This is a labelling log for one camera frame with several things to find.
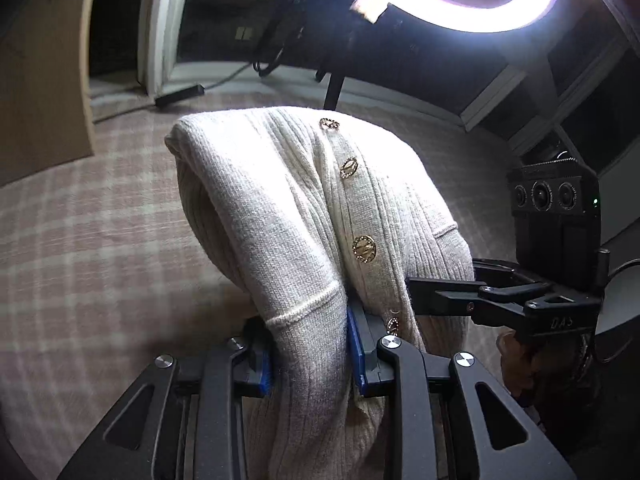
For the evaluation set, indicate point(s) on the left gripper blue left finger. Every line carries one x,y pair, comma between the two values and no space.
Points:
181,414

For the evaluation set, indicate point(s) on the person right hand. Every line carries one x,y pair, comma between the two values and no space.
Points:
519,369

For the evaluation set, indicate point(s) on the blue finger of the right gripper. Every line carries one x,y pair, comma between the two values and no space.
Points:
500,272
459,298

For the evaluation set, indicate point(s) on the black inline cable switch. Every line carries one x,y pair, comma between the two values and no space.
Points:
178,96

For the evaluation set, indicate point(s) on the cream knit cardigan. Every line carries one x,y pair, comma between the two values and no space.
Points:
298,207

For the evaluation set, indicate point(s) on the black camera box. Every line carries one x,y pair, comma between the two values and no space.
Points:
556,209

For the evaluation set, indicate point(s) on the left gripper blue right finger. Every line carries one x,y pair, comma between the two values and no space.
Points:
449,409

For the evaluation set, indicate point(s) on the large light wooden board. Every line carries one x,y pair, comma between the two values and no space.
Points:
46,117

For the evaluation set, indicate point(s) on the pink plaid table cloth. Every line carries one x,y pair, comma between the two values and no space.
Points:
101,273

